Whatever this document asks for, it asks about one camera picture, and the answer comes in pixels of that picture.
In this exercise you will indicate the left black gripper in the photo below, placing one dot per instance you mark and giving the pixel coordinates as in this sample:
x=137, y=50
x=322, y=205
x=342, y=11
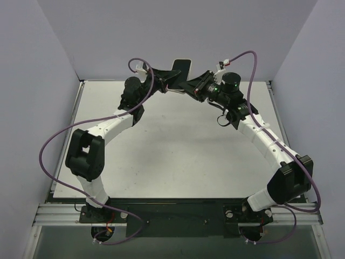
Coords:
x=157, y=81

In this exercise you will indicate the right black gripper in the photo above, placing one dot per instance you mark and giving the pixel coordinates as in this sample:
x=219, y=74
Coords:
x=199, y=86

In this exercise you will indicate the black phone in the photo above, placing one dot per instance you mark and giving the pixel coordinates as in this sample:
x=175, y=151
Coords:
x=184, y=65

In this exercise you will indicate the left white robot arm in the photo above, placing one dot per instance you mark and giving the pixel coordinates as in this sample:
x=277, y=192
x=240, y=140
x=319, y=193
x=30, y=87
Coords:
x=86, y=153

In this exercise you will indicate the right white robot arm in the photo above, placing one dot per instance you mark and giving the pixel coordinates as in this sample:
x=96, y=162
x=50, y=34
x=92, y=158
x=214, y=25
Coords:
x=292, y=172

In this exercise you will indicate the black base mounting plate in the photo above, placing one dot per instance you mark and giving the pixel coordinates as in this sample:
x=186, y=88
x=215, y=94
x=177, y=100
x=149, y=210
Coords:
x=198, y=217

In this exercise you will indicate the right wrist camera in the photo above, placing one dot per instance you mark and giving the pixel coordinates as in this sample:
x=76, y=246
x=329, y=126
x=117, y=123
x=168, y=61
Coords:
x=221, y=70

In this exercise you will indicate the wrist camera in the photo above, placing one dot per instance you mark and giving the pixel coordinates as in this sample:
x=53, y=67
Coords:
x=221, y=70
x=141, y=69

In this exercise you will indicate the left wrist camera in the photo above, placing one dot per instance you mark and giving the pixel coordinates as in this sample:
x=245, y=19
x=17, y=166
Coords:
x=141, y=69

